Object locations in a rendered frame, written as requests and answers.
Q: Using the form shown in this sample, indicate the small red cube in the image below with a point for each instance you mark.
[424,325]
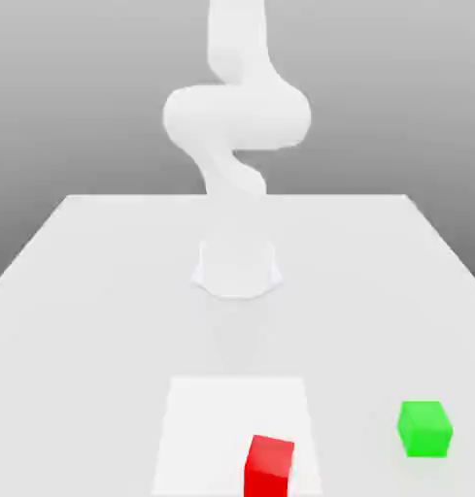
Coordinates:
[269,464]

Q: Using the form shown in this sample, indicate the small green cube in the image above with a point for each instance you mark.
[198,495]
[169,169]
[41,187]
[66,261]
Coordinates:
[424,429]

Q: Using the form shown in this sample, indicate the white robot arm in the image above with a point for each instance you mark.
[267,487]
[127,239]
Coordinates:
[237,116]

